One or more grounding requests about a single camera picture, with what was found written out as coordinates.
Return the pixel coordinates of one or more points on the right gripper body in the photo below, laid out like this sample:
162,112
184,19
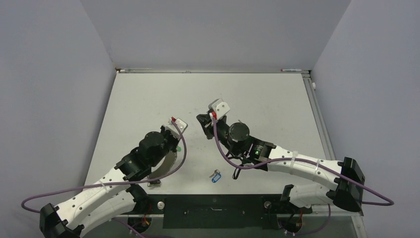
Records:
222,128

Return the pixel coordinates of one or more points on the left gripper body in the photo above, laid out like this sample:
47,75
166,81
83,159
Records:
170,142

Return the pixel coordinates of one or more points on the blue tagged key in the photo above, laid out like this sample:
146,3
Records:
216,176

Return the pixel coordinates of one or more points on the metal key ring plate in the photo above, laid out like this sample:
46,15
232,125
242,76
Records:
165,166

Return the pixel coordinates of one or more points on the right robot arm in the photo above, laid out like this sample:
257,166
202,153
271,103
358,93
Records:
334,182

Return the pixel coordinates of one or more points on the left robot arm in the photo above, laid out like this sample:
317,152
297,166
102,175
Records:
117,192

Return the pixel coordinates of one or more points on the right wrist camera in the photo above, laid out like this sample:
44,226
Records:
218,109

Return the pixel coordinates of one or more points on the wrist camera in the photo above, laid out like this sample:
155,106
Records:
218,109
175,124

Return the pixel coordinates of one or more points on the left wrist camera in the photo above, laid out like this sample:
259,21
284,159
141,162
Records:
175,124

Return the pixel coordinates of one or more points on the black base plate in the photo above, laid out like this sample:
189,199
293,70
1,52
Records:
217,211

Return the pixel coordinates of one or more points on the aluminium frame rail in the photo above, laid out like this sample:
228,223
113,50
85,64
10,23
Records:
320,115

